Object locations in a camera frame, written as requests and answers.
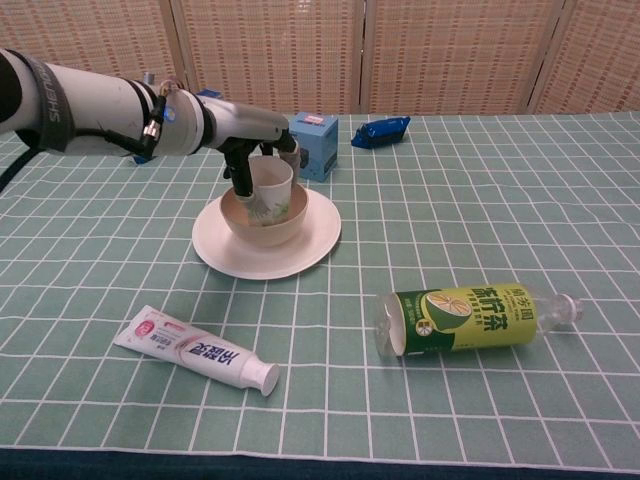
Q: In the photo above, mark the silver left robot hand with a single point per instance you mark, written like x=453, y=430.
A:
x=245, y=127

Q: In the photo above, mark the white paper cup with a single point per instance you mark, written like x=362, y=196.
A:
x=275, y=185

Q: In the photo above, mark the beige bowl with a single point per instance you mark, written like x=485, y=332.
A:
x=270, y=235

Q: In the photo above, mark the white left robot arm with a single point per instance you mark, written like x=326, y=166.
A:
x=100, y=105

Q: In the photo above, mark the long blue carton box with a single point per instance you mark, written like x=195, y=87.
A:
x=207, y=93

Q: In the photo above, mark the light blue speaker box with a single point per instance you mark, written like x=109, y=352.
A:
x=320, y=140

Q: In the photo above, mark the white round plate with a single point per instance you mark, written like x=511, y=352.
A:
x=250, y=265

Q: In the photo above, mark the bamboo folding screen panel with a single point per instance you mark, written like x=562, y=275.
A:
x=600, y=50
x=270, y=50
x=100, y=30
x=450, y=50

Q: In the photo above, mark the dark blue snack packet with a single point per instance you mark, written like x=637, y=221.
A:
x=380, y=132

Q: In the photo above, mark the green grid tablecloth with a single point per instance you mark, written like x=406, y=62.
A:
x=450, y=225

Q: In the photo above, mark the white toothpaste tube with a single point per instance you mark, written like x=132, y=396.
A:
x=200, y=350

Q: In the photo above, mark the green label tea bottle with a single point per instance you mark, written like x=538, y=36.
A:
x=475, y=320

